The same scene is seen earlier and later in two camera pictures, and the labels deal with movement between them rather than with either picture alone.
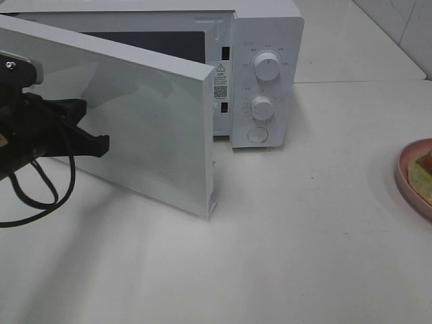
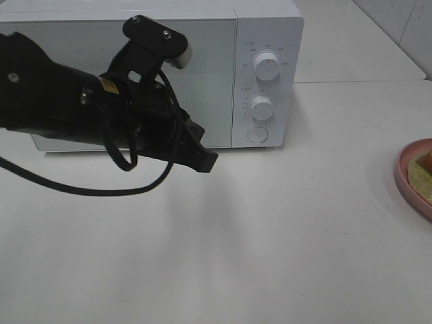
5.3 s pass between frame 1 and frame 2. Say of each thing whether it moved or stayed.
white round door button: stayed
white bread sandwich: stayed
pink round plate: stayed
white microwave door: moved
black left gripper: moved
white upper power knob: stayed
